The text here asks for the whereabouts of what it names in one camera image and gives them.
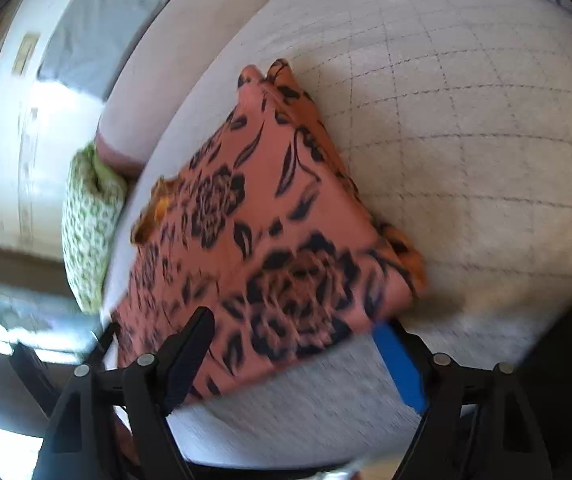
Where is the green checked quilt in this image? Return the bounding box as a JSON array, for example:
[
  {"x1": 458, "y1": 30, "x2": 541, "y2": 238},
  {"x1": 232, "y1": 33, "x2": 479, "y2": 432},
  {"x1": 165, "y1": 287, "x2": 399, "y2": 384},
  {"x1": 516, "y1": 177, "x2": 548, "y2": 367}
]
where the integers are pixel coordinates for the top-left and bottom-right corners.
[{"x1": 60, "y1": 141, "x2": 129, "y2": 316}]

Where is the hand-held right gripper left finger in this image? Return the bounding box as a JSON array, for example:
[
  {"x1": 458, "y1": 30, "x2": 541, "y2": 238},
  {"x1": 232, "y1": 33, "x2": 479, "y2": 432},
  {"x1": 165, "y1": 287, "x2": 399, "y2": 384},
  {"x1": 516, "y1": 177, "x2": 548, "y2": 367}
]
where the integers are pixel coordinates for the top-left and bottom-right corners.
[{"x1": 30, "y1": 306, "x2": 215, "y2": 480}]

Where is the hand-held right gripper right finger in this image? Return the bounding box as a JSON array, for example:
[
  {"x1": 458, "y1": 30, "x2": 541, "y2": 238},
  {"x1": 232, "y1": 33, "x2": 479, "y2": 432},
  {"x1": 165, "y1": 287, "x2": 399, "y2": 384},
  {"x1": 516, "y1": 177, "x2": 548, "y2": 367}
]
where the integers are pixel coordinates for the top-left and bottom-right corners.
[{"x1": 372, "y1": 319, "x2": 548, "y2": 480}]

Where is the pink rolled bolster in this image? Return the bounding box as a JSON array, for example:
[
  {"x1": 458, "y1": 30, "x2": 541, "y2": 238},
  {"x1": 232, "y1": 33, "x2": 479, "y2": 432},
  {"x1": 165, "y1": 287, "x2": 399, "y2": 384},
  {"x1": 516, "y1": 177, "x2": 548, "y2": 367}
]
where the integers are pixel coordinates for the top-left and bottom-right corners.
[{"x1": 94, "y1": 0, "x2": 293, "y2": 177}]

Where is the orange floral shirt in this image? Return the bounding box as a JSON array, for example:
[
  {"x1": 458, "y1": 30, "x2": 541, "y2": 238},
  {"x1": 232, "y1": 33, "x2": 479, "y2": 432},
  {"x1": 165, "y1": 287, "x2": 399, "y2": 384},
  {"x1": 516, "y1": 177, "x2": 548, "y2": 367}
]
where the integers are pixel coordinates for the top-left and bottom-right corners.
[{"x1": 110, "y1": 58, "x2": 429, "y2": 402}]

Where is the wall light switch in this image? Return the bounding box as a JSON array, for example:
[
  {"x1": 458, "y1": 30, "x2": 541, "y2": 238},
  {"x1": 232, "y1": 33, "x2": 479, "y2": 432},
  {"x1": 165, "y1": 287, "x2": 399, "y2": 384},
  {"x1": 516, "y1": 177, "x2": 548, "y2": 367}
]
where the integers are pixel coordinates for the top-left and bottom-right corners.
[{"x1": 12, "y1": 34, "x2": 40, "y2": 75}]

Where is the grey pillow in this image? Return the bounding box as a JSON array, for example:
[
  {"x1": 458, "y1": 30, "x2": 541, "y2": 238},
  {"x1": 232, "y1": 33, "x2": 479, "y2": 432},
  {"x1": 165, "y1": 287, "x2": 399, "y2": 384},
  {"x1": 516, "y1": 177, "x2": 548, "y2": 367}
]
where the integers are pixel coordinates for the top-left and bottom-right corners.
[{"x1": 37, "y1": 0, "x2": 207, "y2": 107}]

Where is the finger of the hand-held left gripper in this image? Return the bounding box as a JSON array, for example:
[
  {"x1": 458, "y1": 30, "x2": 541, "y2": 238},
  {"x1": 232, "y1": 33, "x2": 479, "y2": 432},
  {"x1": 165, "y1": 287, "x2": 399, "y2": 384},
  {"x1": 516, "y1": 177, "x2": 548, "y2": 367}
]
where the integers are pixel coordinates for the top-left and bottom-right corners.
[
  {"x1": 8, "y1": 342, "x2": 61, "y2": 413},
  {"x1": 94, "y1": 321, "x2": 122, "y2": 361}
]

